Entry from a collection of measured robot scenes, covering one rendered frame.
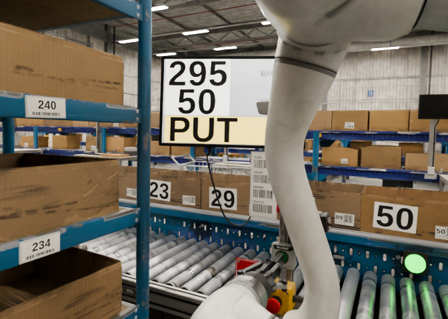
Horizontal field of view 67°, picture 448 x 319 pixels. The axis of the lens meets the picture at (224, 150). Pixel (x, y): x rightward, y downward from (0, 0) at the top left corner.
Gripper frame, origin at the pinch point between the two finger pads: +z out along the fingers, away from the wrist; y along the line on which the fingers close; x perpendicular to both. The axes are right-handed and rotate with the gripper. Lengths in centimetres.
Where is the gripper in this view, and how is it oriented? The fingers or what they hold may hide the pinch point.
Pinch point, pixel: (277, 262)
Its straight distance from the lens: 97.2
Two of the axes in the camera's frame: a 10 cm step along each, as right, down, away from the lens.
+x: -0.2, 10.0, 0.5
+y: -9.0, -0.4, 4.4
